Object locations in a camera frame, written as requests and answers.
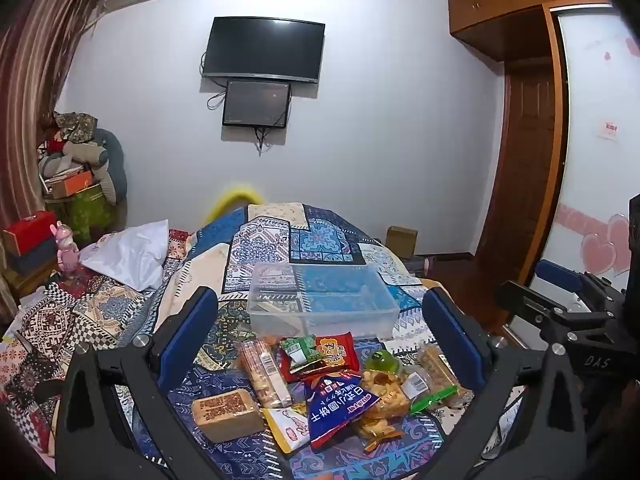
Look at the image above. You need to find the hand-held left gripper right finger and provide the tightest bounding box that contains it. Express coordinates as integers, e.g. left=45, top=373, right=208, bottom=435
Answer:
left=422, top=287, right=588, bottom=480

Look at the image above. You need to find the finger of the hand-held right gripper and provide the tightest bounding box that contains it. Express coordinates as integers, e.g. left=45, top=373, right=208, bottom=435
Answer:
left=536, top=259, right=628, bottom=306
left=494, top=280, right=621, bottom=348

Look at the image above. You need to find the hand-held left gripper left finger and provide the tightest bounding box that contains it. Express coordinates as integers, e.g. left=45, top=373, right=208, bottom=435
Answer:
left=55, top=286, right=236, bottom=480

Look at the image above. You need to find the green-edged peanut bar packet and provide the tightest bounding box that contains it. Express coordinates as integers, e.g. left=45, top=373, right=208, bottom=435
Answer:
left=400, top=345, right=473, bottom=413

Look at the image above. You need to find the rice cracker packet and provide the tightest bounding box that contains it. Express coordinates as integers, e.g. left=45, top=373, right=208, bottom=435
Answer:
left=239, top=338, right=293, bottom=409

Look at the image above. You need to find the brown cake packet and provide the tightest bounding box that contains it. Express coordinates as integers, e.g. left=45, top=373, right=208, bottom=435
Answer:
left=191, top=387, right=266, bottom=443

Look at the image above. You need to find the orange fried snack packet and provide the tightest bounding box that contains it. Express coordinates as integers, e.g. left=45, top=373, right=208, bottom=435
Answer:
left=352, top=367, right=411, bottom=453

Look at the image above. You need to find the clear plastic container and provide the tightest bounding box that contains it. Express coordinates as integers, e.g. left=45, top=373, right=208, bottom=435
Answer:
left=247, top=261, right=401, bottom=341

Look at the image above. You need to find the blue biscuit packet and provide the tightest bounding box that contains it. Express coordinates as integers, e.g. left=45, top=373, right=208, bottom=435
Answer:
left=303, top=370, right=383, bottom=451

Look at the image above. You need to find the yellow white snack packet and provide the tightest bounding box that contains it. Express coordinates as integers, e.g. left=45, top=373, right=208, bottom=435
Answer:
left=261, top=402, right=313, bottom=456

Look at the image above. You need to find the pink heart sticker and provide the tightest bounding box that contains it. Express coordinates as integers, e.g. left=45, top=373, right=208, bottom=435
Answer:
left=580, top=212, right=632, bottom=277

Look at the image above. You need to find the green jelly cup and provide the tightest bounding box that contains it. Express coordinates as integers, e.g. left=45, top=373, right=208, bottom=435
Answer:
left=364, top=351, right=405, bottom=376

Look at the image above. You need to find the white pillow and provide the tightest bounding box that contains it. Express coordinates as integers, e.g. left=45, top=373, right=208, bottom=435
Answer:
left=80, top=220, right=171, bottom=291

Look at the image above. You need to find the brown cardboard box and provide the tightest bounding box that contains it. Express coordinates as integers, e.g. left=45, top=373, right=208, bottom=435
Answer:
left=387, top=226, right=418, bottom=257

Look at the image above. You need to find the brown wooden door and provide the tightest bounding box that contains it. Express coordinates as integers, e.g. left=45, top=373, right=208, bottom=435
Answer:
left=475, top=57, right=557, bottom=283

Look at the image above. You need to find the green snack packet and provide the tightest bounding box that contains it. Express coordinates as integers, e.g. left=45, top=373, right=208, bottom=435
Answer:
left=278, top=335, right=326, bottom=374

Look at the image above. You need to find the red snack packet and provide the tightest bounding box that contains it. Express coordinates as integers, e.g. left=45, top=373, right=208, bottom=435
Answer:
left=280, top=332, right=362, bottom=383

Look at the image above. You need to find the red patterned bedsheet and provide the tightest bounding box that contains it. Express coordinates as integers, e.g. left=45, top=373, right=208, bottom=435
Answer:
left=0, top=230, right=193, bottom=466

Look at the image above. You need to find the yellow plastic object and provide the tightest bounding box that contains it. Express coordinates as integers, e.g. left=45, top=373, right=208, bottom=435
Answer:
left=207, top=185, right=263, bottom=222

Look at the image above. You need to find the blue patchwork blanket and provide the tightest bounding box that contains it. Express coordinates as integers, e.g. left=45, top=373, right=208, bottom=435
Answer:
left=120, top=202, right=526, bottom=480

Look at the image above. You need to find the pink rabbit toy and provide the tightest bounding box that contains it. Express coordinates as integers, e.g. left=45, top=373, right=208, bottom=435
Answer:
left=50, top=221, right=82, bottom=273

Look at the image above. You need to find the green box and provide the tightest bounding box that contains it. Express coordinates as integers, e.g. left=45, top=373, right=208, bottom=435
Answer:
left=46, top=185, right=117, bottom=243

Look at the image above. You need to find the dark grey box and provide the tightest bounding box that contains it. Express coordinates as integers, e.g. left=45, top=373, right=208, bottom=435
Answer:
left=7, top=240, right=60, bottom=276

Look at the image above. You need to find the red box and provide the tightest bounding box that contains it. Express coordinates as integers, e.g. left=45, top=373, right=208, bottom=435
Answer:
left=2, top=211, right=58, bottom=253

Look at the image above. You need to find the orange cardboard box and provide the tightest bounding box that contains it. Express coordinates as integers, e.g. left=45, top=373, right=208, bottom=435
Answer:
left=44, top=170, right=95, bottom=200

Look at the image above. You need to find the wooden wardrobe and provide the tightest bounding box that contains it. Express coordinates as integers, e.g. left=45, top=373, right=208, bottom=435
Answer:
left=447, top=0, right=640, bottom=333

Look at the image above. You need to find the pile of clothes and boxes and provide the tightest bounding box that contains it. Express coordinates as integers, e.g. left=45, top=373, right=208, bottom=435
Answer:
left=39, top=137, right=118, bottom=206

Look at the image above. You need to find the dark patterned cloth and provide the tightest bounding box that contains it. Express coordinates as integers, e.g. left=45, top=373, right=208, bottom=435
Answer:
left=52, top=111, right=98, bottom=143

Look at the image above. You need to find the striped brown curtain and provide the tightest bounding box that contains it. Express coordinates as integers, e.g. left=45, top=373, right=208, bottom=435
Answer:
left=0, top=0, right=108, bottom=321

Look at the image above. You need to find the small black wall monitor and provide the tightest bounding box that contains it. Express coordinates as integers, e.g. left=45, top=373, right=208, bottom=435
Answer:
left=222, top=79, right=292, bottom=130

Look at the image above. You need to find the black wall television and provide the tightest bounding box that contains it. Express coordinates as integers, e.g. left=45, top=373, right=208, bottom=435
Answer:
left=201, top=16, right=326, bottom=84

